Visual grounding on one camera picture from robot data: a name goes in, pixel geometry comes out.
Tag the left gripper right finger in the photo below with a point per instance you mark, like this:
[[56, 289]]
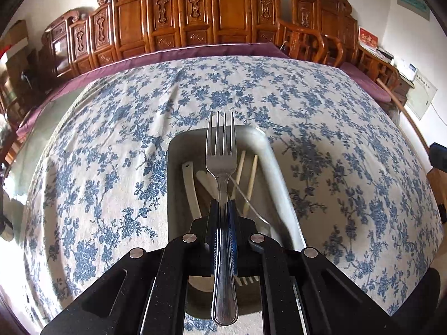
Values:
[[303, 292]]

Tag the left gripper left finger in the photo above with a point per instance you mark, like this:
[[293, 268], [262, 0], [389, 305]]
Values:
[[144, 292]]

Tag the silver metal fork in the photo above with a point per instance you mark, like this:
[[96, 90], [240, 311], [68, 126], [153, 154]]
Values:
[[221, 163]]

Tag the light bamboo chopstick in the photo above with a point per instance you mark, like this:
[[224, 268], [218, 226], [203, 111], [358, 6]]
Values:
[[239, 170], [249, 191]]

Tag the dark brown wooden chopstick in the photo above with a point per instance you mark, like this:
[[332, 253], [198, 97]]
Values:
[[403, 110]]

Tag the blue floral tablecloth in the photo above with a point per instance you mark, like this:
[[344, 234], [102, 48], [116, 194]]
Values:
[[359, 192]]

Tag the grey metal tray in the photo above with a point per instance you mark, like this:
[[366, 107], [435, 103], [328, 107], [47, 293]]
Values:
[[270, 195]]

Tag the red sign card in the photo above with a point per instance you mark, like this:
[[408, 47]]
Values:
[[367, 39]]

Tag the cream spoon in tray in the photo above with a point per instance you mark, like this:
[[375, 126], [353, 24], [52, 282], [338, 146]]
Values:
[[208, 182]]

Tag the carved wooden chair right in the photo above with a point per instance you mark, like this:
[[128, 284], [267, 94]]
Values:
[[333, 19]]

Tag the carved wooden bench back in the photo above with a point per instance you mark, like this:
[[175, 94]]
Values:
[[76, 43]]

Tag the white wall poster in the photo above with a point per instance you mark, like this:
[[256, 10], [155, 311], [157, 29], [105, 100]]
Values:
[[421, 95]]

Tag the cream spoon thin handle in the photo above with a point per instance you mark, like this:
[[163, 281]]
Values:
[[190, 189]]

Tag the green wall sign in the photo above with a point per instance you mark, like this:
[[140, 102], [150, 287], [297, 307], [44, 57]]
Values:
[[419, 7]]

